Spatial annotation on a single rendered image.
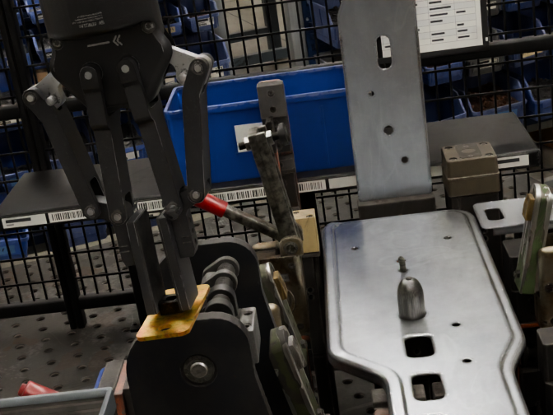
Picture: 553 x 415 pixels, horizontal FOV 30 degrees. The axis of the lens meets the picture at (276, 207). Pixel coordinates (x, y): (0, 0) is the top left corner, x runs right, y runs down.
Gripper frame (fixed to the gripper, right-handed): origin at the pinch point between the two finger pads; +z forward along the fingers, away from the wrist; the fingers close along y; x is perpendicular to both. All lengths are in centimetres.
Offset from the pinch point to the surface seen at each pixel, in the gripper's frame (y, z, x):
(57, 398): -13.3, 12.5, 5.7
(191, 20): -52, 9, 243
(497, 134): 28, 23, 105
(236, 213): -7, 15, 58
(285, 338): 2.1, 18.7, 25.3
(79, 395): -11.5, 12.6, 5.9
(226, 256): -2.1, 9.7, 26.4
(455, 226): 19, 27, 74
